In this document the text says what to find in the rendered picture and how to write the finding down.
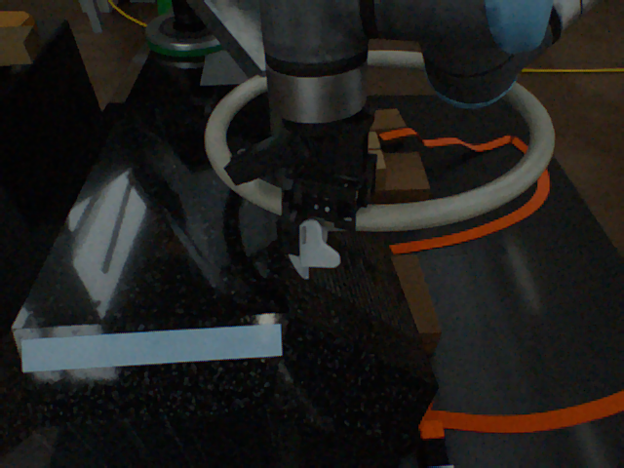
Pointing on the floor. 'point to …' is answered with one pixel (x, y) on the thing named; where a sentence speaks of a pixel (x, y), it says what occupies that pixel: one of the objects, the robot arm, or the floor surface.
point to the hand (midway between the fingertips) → (308, 254)
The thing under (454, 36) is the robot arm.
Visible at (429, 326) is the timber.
